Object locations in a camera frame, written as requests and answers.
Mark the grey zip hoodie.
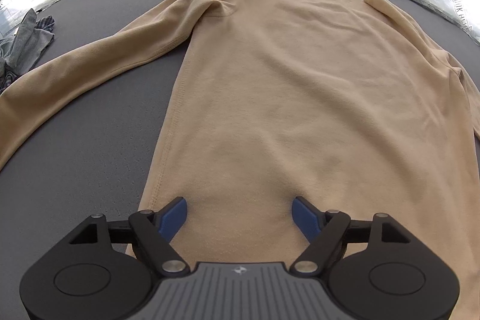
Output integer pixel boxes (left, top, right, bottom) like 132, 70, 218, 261
1, 9, 55, 93

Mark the beige long-sleeve shirt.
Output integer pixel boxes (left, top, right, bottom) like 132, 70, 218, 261
0, 0, 480, 270

